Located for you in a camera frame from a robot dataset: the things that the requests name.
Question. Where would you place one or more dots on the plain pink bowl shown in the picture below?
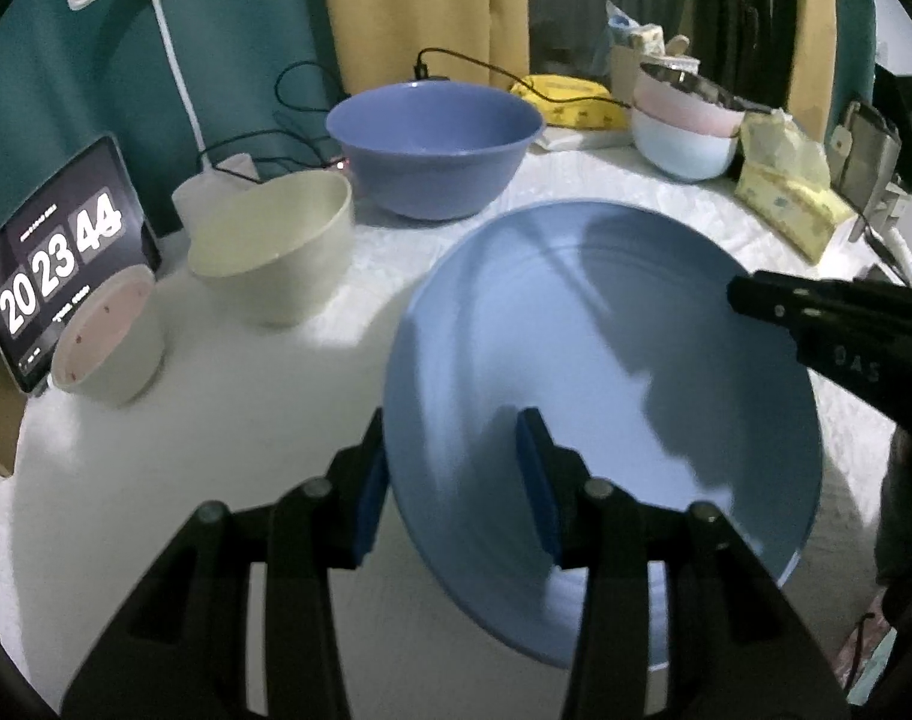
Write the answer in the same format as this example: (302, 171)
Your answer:
(673, 112)

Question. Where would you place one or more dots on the small light blue bowl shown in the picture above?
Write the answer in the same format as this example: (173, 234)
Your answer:
(681, 154)

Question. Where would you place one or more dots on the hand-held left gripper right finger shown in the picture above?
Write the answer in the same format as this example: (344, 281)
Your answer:
(538, 487)

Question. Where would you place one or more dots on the tablet showing clock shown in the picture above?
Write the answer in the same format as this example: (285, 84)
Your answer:
(58, 255)

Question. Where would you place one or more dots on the yellow tissue box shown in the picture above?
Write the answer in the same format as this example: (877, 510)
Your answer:
(793, 217)

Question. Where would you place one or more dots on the yellow soft tissue pack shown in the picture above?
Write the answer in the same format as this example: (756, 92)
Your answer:
(778, 150)

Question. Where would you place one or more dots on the pink spotted bowl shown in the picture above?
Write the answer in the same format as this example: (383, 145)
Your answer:
(118, 360)

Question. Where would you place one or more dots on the teal curtain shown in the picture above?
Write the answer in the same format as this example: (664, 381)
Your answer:
(853, 15)
(51, 75)

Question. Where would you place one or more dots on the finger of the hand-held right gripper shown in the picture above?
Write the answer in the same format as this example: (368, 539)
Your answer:
(816, 300)

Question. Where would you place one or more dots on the white tablecloth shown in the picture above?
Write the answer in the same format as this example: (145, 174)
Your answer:
(276, 405)

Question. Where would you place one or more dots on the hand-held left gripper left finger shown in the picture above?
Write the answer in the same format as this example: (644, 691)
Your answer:
(370, 510)

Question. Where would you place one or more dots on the yellow curtain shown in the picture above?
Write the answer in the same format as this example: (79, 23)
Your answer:
(396, 0)
(812, 30)

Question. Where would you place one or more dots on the black charger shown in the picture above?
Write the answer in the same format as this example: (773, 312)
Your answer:
(430, 67)

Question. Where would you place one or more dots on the blue and white bag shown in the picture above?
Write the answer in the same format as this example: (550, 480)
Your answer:
(622, 26)

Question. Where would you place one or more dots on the yellow printed packet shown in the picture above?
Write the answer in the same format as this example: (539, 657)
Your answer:
(576, 101)

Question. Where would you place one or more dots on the large light blue bowl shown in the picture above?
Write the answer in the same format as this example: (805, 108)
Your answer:
(613, 300)

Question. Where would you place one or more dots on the cream bowl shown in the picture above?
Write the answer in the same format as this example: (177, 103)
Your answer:
(276, 270)

